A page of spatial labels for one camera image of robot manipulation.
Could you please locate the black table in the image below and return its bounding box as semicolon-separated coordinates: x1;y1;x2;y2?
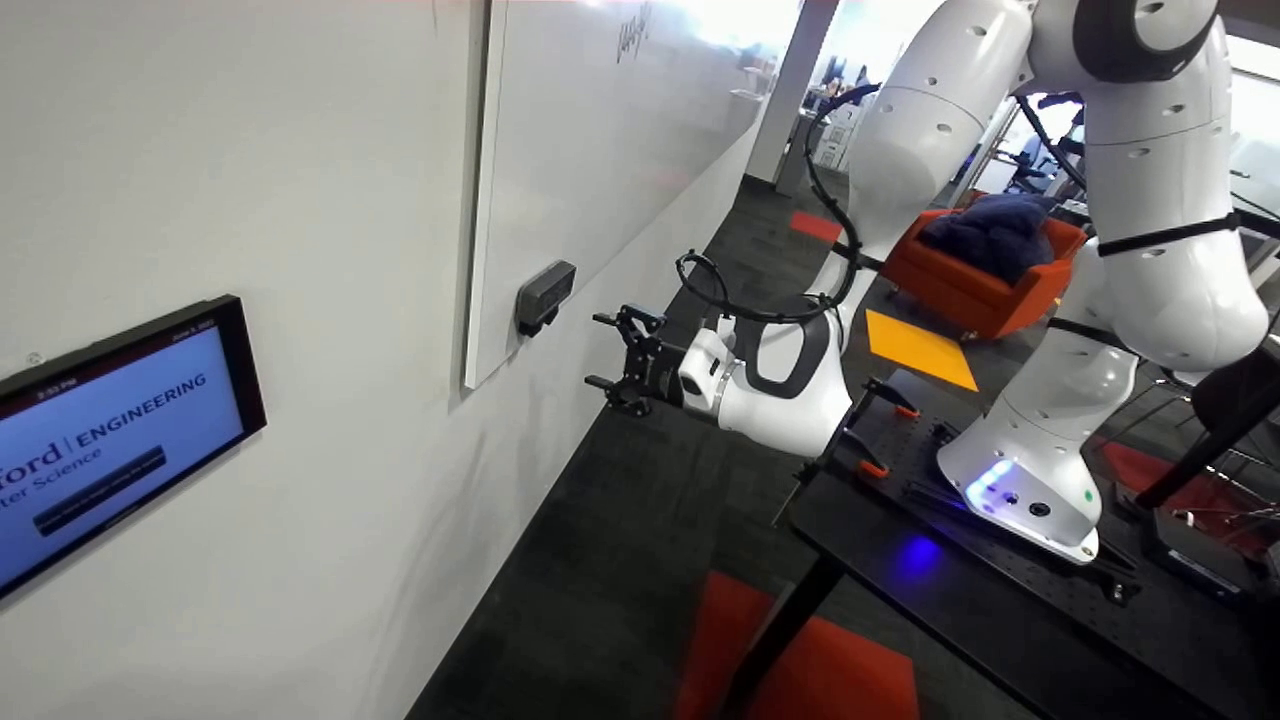
726;368;1280;720

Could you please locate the wall tablet display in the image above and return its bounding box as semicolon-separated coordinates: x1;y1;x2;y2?
0;291;269;606

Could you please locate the dark blue cushion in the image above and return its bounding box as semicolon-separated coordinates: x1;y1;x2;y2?
919;192;1062;285

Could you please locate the white pillar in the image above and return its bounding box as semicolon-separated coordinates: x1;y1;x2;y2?
743;0;843;190

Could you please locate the large white whiteboard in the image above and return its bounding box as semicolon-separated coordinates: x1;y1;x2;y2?
462;0;811;398

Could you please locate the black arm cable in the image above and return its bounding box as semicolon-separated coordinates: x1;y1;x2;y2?
673;76;888;330

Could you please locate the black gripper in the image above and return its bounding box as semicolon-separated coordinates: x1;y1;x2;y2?
582;300;692;419

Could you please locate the orange armchair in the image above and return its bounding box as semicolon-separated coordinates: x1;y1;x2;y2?
880;206;1092;342

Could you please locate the black clamp orange handle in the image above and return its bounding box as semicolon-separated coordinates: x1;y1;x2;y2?
854;375;925;425
797;419;898;490

